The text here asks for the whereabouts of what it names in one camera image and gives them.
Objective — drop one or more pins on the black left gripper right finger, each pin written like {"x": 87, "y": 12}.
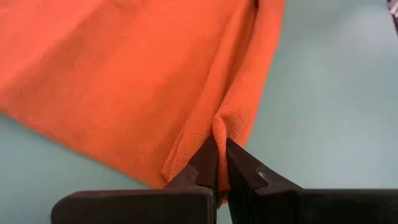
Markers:
{"x": 311, "y": 208}

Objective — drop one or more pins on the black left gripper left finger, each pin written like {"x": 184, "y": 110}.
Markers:
{"x": 140, "y": 208}

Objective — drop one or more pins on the green table mat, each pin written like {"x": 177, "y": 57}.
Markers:
{"x": 326, "y": 109}

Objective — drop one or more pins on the orange towel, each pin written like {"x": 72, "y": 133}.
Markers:
{"x": 124, "y": 77}

